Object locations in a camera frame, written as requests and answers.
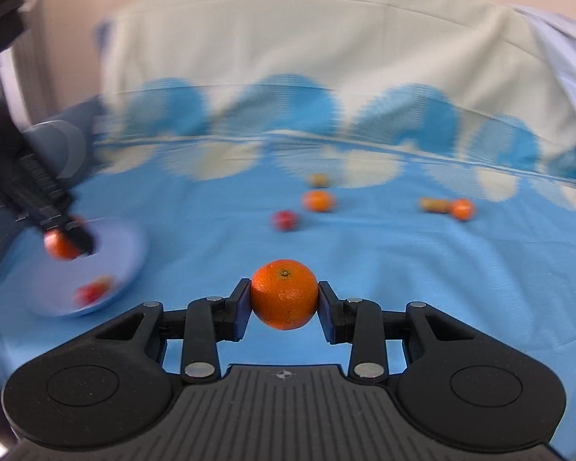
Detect tan longan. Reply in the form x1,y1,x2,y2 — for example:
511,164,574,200
418,198,438,212
308,173,331,188
433,199,452,214

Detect blue patterned bed sheet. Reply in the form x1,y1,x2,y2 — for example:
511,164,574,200
0,0,576,449

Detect light blue plastic plate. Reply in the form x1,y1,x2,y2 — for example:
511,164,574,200
22,219,149,317

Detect orange mandarin top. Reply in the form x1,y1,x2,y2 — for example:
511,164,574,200
301,189,336,213

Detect red tomato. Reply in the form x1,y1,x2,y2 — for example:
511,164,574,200
271,210,300,232
73,275,114,307

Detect light patterned cloth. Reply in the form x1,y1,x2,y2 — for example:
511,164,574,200
512,5,576,112

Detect orange mandarin front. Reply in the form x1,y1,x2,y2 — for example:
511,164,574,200
43,225,84,261

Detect orange mandarin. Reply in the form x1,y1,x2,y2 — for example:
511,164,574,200
301,189,336,213
43,225,84,261
449,199,477,222
250,259,318,331

